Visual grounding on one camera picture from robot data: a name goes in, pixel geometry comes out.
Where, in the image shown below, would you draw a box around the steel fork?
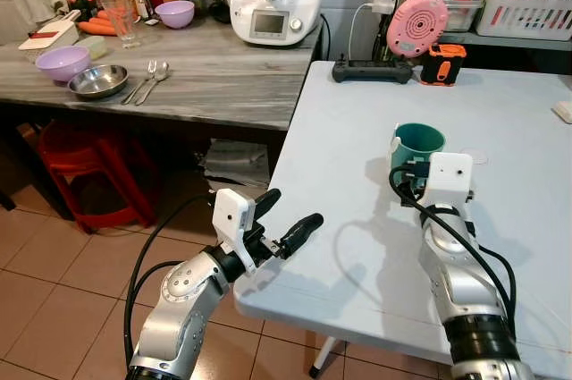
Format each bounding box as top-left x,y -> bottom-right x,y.
121,60 -> 158,106

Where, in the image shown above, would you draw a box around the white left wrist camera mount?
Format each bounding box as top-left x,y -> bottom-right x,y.
213,188 -> 261,252

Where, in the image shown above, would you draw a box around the steel spoon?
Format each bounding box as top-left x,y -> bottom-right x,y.
134,62 -> 172,107

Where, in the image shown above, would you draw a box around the steel bowl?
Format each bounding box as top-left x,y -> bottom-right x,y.
68,64 -> 130,101

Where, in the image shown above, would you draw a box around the orange black device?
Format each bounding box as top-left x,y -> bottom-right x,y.
420,43 -> 468,88

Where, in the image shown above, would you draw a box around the pale green sponge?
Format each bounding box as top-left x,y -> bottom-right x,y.
76,36 -> 111,62

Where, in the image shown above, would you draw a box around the large purple bowl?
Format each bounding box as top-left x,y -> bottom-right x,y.
36,46 -> 92,86

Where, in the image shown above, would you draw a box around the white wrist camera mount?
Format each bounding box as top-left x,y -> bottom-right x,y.
420,153 -> 474,212
213,188 -> 261,252

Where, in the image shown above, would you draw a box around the white table leg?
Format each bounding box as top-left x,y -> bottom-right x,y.
308,335 -> 346,379

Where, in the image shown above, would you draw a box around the pink round device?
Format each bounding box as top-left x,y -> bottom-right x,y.
387,0 -> 450,60

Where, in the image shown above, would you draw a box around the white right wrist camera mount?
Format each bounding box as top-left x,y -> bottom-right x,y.
420,153 -> 474,212

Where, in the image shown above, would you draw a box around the small purple bowl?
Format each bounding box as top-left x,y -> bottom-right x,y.
155,0 -> 196,30

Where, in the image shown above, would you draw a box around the white charger cable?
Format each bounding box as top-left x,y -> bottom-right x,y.
346,0 -> 396,60

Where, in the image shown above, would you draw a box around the orange carrots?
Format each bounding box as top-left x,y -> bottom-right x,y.
77,9 -> 118,38

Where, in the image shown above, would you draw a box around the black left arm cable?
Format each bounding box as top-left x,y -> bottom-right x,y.
123,196 -> 217,365

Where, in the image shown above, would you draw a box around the white vegetable slicer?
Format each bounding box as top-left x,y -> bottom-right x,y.
18,11 -> 82,51

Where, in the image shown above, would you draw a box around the teal cup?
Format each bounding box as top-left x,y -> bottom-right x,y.
390,122 -> 447,177

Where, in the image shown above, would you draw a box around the white power strip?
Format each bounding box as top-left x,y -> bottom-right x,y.
552,100 -> 572,124

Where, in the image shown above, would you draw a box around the grey paper stack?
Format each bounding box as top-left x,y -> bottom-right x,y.
201,139 -> 272,190

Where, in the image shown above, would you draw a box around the clear plastic container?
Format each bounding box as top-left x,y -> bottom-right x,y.
442,0 -> 488,33

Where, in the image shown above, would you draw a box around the clear drinking glass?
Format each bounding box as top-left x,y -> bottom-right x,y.
105,0 -> 142,49

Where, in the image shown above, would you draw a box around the red plastic stool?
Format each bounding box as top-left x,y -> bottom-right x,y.
36,119 -> 164,234

